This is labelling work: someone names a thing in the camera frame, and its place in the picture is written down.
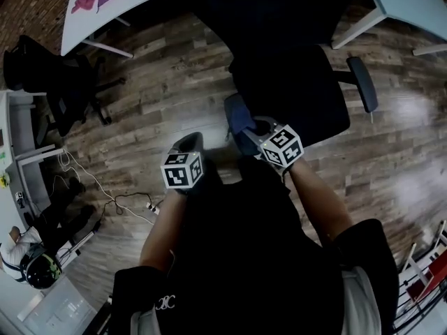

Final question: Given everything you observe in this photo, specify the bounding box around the person's left forearm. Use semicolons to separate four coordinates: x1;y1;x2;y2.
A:
139;190;188;268

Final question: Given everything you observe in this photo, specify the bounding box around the white desk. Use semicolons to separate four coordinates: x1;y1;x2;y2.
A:
0;91;66;230
0;229;102;335

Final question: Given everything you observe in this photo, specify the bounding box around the black cable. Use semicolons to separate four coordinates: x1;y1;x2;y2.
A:
92;192;154;237

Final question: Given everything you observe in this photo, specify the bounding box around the red and white rack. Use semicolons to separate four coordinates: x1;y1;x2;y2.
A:
393;218;447;331

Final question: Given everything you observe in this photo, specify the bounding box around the black mesh office chair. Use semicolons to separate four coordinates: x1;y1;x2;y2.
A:
190;0;380;160

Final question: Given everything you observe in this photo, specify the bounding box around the person's right forearm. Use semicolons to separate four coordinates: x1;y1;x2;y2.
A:
284;158;353;247

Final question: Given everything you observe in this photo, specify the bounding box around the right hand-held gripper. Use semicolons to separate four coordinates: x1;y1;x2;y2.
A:
242;115;305;174

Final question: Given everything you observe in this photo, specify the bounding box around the blue cloth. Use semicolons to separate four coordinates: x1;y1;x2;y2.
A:
230;98;259;136

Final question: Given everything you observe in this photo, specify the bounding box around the black office chair with hanger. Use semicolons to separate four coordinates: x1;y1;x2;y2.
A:
2;35;126;137

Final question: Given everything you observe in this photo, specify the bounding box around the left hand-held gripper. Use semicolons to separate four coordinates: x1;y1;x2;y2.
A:
160;132;206;196

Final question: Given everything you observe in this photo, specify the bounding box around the person's black top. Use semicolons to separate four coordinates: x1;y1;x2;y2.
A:
111;155;399;335

